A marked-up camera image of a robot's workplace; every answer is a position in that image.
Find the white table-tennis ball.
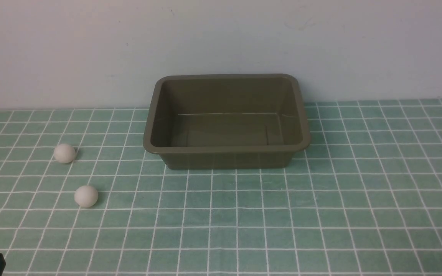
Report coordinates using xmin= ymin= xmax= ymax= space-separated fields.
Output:
xmin=74 ymin=185 xmax=99 ymax=209
xmin=53 ymin=143 xmax=77 ymax=164

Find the olive plastic storage bin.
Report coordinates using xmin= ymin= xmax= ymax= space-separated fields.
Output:
xmin=143 ymin=73 xmax=312 ymax=170

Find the green checkered tablecloth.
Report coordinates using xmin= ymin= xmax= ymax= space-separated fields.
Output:
xmin=0 ymin=99 xmax=442 ymax=276

